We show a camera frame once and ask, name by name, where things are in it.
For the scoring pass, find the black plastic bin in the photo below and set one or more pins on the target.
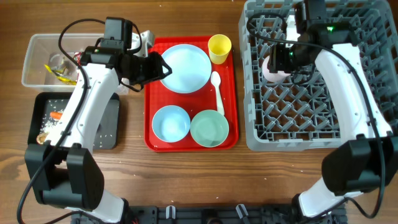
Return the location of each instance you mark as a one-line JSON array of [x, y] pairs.
[[107, 132]]

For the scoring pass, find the red plastic tray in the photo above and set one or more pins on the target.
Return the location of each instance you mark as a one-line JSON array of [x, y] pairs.
[[157, 96]]

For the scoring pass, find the spilled white rice pile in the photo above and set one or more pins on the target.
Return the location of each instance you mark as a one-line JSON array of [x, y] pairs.
[[49, 123]]

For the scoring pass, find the clear plastic bin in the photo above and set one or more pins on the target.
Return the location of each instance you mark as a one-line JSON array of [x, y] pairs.
[[43, 51]]

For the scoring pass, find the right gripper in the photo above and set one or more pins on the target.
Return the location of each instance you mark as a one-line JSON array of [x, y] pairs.
[[277, 61]]

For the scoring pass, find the brown food scrap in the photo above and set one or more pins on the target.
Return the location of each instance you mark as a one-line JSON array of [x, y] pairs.
[[41, 138]]

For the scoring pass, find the light blue plate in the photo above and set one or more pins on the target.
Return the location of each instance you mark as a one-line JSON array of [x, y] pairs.
[[191, 68]]

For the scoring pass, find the pink plastic cup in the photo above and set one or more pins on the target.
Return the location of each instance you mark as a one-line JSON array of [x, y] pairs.
[[272, 77]]

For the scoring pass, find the red snack wrapper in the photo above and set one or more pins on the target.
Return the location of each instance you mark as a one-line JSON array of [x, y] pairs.
[[77, 57]]

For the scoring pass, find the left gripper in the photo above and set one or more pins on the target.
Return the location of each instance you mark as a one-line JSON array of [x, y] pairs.
[[157, 63]]

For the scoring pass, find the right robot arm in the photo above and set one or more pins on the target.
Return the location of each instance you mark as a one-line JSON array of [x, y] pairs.
[[366, 160]]

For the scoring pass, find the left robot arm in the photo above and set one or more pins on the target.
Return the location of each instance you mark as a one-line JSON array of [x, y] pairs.
[[63, 172]]

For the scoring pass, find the teal bowl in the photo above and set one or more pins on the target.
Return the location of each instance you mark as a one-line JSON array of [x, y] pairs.
[[209, 128]]

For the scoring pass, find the yellow plastic cup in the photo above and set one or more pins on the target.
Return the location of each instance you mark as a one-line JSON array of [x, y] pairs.
[[219, 46]]

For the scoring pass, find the grey dishwasher rack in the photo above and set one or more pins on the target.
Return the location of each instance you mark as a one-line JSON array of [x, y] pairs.
[[297, 113]]

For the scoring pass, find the white plastic spoon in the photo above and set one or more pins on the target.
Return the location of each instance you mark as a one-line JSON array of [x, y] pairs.
[[216, 81]]

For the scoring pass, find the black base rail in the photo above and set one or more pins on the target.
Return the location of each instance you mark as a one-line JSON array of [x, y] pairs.
[[267, 214]]

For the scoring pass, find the orange carrot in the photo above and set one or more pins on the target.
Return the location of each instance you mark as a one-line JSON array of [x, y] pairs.
[[56, 115]]

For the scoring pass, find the light blue rice bowl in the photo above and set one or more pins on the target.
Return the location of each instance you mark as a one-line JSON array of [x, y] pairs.
[[171, 123]]

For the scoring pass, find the yellow snack wrapper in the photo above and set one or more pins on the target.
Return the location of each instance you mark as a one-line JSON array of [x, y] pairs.
[[65, 72]]

